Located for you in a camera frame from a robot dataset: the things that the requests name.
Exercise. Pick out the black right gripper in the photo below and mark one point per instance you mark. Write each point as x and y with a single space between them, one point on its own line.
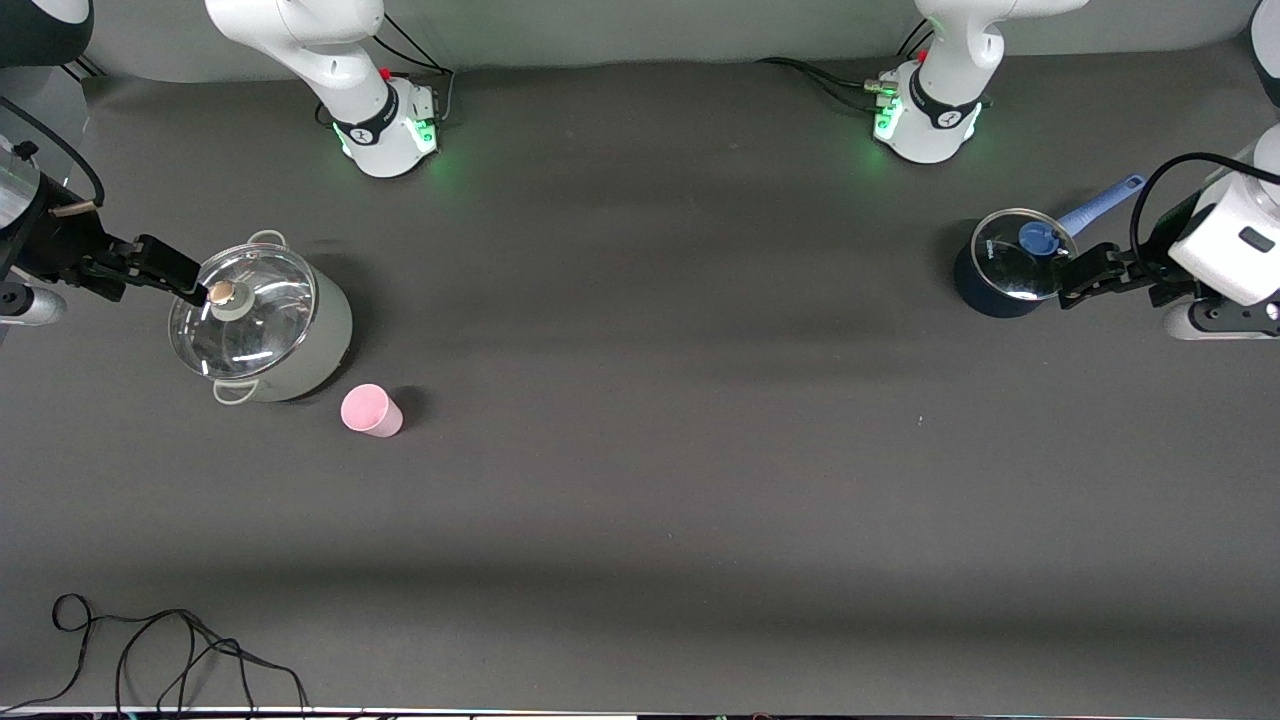
48 243

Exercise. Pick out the pink plastic cup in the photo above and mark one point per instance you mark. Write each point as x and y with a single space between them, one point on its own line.
370 410

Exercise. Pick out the black diagonal frame rail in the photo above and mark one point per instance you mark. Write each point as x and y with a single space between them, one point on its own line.
85 68

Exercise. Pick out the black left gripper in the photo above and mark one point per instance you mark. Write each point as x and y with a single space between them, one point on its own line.
1160 256

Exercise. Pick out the dark blue saucepan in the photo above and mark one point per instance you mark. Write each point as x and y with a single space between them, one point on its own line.
985 300

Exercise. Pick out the dark grey table mat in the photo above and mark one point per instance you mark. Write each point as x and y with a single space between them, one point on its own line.
640 500

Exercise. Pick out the glass lid blue knob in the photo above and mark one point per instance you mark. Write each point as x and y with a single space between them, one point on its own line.
1010 262

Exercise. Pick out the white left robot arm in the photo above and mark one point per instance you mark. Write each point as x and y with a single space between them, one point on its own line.
940 110

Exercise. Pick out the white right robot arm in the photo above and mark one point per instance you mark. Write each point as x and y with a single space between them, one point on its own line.
330 60

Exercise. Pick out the glass stockpot lid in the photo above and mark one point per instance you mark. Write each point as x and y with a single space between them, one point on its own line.
260 330

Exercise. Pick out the pale green stockpot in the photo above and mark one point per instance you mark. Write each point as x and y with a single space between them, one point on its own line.
330 330

